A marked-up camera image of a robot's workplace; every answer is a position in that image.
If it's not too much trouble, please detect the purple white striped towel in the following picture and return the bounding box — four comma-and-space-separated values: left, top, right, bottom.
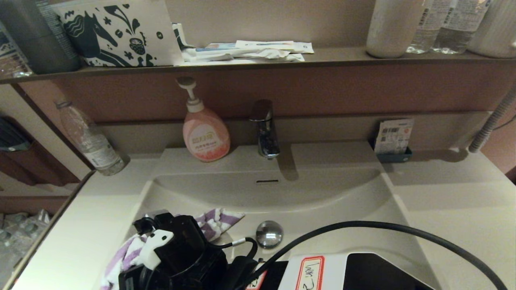
101, 207, 245, 290

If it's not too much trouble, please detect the chrome sink faucet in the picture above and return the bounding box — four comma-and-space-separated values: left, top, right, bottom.
249, 99, 281, 160

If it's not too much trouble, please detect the white sink basin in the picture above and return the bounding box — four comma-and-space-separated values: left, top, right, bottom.
101, 142, 444, 290

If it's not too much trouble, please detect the chrome drain stopper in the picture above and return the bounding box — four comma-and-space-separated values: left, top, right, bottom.
256, 220, 284, 249

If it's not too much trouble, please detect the empty clear plastic bottle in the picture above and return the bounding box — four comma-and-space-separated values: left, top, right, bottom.
56, 100, 125, 176

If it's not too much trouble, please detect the pink soap pump bottle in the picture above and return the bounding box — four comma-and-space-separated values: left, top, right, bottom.
177, 77, 231, 162

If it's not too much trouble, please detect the blue printed packet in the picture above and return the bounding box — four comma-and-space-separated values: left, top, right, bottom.
196, 42, 241, 53

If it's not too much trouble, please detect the small white green box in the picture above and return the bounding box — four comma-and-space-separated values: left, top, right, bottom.
172, 23, 195, 50

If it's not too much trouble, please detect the white horse print box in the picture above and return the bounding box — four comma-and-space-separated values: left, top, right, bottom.
52, 0, 184, 67

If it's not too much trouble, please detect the dark grey cylinder container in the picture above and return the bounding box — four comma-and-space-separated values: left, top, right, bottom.
0, 0, 63, 75

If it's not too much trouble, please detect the white toothbrush packet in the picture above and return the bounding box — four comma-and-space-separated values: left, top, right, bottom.
235, 40, 314, 54

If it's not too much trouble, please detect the small dark blue holder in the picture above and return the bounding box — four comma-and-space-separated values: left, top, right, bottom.
372, 140, 412, 163

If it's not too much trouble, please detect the white printed paper card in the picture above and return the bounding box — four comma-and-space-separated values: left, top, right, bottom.
375, 118, 414, 155

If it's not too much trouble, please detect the white cylinder bottle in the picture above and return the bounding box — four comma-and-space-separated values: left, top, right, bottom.
366, 0, 424, 58

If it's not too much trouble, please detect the clear labelled water bottle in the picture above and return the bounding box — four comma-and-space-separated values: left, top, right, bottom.
431, 0, 490, 55
406, 0, 443, 54

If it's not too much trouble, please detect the white ribbed container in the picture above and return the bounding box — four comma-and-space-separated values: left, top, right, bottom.
466, 0, 516, 58

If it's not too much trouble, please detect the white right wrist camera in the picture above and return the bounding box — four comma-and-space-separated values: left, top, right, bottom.
140, 229, 175, 269

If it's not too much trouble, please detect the brown wall shelf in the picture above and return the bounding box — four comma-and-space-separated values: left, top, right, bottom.
0, 46, 516, 85

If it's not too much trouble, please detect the grey corrugated hose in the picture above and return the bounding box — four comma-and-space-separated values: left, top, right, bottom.
468, 81, 516, 153

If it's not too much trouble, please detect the thin dark wire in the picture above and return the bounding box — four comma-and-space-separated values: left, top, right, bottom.
496, 107, 516, 131

